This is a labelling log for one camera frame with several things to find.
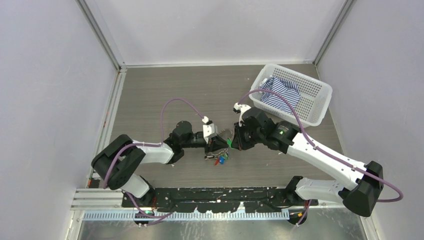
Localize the green key tag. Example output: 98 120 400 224
226 139 232 148

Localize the round metal key organizer disc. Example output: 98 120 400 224
218 128 234 143

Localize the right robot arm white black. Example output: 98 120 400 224
231 103 384 217

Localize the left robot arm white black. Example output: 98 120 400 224
91 121 229 207

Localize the blue white striped cloth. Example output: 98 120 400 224
259 75 301 114

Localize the white perforated plastic basket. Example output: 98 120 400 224
248 64 333 128

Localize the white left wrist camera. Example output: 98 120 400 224
202 115 218 143

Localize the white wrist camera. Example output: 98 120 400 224
233 102 251 117
202 115 218 143

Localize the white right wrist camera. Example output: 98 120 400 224
233 102 251 117

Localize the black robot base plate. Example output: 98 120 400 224
135 187 308 213

